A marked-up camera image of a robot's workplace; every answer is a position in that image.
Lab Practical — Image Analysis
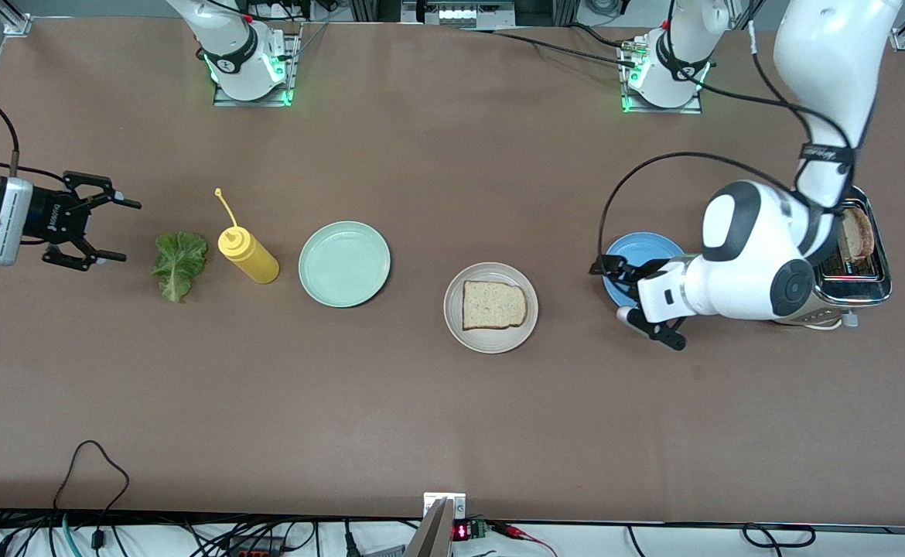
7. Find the grey metal bar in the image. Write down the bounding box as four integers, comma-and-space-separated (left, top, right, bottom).
405, 499, 453, 557

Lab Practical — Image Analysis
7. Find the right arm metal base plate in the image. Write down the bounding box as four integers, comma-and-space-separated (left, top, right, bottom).
213, 23, 302, 108

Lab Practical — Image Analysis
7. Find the green lettuce leaf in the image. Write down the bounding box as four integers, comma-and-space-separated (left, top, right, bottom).
151, 231, 210, 304

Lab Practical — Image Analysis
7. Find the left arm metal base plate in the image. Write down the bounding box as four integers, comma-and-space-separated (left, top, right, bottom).
619, 39, 705, 115

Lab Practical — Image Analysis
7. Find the teal cable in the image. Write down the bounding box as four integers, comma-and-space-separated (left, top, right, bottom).
60, 513, 84, 557

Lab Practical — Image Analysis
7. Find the silver metal bracket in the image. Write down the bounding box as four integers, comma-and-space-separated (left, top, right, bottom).
424, 493, 467, 521

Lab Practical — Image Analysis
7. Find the red alligator clip lead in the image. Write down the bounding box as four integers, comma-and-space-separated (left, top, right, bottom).
491, 521, 558, 557

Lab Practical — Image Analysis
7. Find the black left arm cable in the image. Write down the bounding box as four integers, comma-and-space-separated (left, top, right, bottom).
596, 151, 809, 268

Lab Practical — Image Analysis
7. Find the beige and chrome toaster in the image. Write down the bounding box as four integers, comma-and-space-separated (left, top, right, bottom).
762, 186, 894, 331

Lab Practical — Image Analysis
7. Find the yellow mustard squeeze bottle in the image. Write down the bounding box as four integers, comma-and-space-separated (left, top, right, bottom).
214, 188, 281, 285

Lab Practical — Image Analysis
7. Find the black cable across table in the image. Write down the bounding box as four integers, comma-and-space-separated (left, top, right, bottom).
460, 23, 639, 69

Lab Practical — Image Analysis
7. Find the black control box with lights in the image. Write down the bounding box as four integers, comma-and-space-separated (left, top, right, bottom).
401, 0, 517, 29

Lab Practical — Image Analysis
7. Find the pale green plate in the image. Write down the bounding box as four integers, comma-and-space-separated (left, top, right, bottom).
299, 221, 391, 309

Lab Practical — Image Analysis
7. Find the toasted bread slice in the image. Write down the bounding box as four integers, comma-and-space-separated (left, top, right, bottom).
839, 207, 876, 261
462, 280, 528, 331

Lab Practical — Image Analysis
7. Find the blue plate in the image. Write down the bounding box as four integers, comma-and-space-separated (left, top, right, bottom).
602, 232, 687, 310

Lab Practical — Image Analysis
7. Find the black looped cable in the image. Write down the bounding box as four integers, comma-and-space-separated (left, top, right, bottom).
52, 439, 130, 552

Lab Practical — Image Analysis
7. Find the beige plate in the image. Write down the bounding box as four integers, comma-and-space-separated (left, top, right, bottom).
443, 262, 539, 355

